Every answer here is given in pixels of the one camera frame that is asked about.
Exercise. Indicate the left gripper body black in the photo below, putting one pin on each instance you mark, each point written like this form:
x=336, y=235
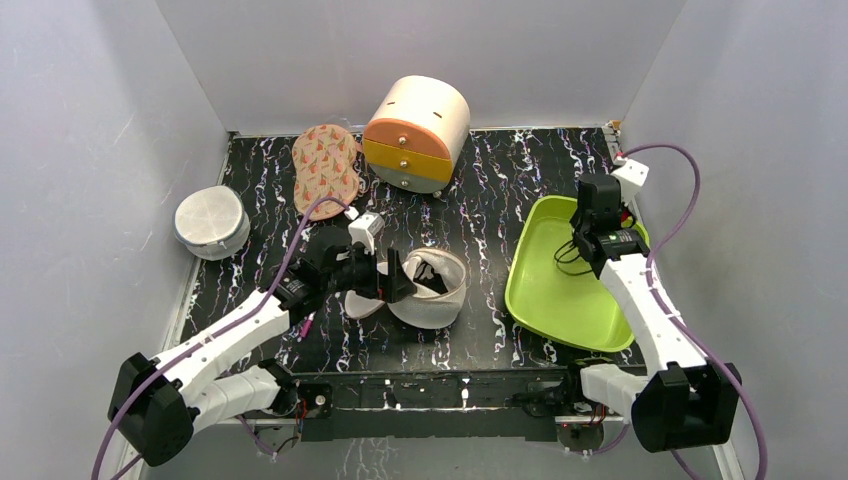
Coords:
x=359, y=275

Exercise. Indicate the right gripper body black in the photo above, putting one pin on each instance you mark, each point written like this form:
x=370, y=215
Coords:
x=582, y=221

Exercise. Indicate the black bra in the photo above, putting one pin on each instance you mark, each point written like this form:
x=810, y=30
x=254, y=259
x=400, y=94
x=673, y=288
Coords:
x=429, y=282

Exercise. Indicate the white mesh laundry bag beige zipper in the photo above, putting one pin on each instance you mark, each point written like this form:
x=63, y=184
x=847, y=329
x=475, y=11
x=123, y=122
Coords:
x=434, y=312

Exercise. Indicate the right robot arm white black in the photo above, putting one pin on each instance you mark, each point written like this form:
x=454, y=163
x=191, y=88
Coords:
x=684, y=399

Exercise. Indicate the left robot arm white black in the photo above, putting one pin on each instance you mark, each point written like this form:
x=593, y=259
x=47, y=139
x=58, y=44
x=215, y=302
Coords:
x=160, y=403

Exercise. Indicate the white mesh laundry bag grey trim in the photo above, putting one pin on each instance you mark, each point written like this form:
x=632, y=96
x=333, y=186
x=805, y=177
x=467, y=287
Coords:
x=212, y=223

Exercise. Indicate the pink white marker pen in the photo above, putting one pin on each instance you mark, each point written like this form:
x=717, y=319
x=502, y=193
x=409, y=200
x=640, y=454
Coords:
x=306, y=327

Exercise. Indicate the green plastic basin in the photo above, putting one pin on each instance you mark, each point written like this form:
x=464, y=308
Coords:
x=562, y=303

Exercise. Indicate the peach patterned fabric pouch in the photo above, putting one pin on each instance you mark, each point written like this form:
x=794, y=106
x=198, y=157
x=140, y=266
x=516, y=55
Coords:
x=324, y=157

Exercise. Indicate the round drawer cabinet orange yellow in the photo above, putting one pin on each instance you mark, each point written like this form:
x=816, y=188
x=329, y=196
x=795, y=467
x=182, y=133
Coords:
x=414, y=139

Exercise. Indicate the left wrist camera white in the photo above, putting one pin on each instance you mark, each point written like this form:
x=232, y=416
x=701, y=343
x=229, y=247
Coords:
x=364, y=230

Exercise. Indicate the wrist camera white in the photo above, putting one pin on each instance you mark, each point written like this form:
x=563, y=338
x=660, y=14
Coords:
x=364, y=230
x=631, y=175

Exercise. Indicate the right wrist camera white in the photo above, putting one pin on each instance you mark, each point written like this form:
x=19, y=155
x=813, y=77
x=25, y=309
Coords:
x=631, y=175

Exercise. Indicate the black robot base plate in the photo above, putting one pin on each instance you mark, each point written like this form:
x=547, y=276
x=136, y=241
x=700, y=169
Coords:
x=532, y=404

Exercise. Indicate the aluminium frame rail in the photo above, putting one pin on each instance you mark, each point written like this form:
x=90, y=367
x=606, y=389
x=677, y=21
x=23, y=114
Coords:
x=575, y=405

